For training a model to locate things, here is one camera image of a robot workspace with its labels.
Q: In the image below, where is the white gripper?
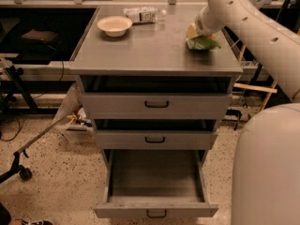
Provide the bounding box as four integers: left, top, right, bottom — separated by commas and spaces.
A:
187, 6, 224, 40

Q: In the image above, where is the green rice chip bag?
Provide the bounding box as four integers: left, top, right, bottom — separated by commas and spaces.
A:
186, 36, 221, 51

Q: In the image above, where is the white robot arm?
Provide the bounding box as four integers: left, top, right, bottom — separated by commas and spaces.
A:
194, 0, 300, 225

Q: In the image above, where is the grey metal drawer cabinet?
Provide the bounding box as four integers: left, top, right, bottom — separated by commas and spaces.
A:
69, 4, 244, 167

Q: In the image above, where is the grey top drawer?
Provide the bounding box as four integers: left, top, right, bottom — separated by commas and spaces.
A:
82, 93, 233, 120

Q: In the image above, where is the grey drawer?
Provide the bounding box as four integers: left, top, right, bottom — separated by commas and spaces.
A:
94, 150, 218, 218
95, 130, 217, 150
82, 93, 233, 120

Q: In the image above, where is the grey middle drawer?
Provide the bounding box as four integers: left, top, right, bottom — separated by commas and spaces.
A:
95, 130, 217, 150

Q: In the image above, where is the clear plastic bag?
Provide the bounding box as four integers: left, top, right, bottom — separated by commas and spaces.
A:
52, 83, 81, 123

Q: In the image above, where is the grey bottom drawer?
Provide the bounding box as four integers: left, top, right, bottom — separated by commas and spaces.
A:
94, 150, 218, 218

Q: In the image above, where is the clear plastic water bottle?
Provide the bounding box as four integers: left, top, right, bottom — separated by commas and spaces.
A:
123, 7, 167, 24

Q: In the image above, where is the white paper bowl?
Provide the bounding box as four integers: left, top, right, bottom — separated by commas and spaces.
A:
97, 16, 132, 38

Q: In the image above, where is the dark box on shelf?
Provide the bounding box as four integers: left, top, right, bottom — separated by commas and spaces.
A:
22, 29, 58, 43

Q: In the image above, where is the black metal table leg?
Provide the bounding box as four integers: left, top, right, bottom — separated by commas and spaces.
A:
0, 53, 38, 113

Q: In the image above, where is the black wheeled stand leg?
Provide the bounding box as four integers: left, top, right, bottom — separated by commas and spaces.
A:
0, 118, 64, 184

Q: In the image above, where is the black and white sneaker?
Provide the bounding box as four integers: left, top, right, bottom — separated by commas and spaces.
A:
20, 219, 54, 225

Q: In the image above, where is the wooden easel frame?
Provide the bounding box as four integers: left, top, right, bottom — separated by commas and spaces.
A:
233, 40, 278, 113

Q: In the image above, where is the black floor cable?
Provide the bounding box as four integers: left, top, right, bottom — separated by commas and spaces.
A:
0, 111, 23, 143

